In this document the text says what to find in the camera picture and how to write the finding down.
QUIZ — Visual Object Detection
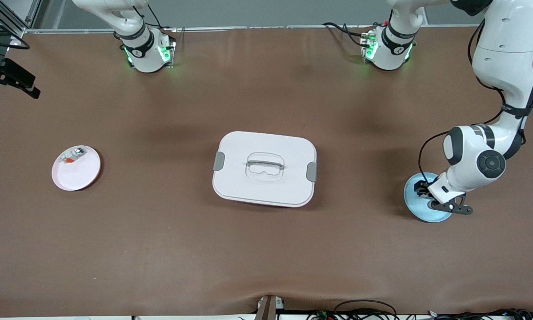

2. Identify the pink round plate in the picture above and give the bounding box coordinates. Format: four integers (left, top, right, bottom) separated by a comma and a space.
52, 145, 101, 192

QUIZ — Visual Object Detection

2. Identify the translucent box lid handle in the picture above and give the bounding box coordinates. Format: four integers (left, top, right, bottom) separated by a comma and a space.
246, 153, 285, 182

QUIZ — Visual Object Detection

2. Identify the aluminium frame post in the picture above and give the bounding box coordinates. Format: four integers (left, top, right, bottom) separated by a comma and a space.
0, 0, 42, 40

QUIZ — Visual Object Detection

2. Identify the black left arm base cable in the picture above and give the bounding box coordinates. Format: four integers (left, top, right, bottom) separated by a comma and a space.
322, 21, 373, 47

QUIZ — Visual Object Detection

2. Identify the brown table edge bracket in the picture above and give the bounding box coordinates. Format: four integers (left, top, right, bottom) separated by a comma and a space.
255, 295, 285, 320

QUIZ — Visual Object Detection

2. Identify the black arm base cable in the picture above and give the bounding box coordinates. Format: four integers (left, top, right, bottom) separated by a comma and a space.
131, 2, 178, 32
322, 21, 373, 47

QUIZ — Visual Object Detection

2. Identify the light blue round plate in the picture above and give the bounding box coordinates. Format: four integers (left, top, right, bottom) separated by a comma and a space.
403, 172, 456, 223

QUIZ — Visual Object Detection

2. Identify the silver table edge rail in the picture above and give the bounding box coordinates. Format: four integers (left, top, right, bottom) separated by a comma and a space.
26, 26, 482, 33

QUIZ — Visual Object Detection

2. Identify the black cable bundle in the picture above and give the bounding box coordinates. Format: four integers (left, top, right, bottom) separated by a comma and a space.
306, 299, 533, 320

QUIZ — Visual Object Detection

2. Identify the white green push button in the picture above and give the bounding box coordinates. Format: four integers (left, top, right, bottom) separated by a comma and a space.
60, 148, 86, 165

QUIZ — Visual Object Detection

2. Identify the white lidded storage box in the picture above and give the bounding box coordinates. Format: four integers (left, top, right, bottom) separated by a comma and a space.
212, 131, 318, 208

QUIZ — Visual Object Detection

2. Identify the black right arm base cable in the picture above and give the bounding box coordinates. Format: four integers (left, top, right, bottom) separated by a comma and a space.
131, 2, 178, 32

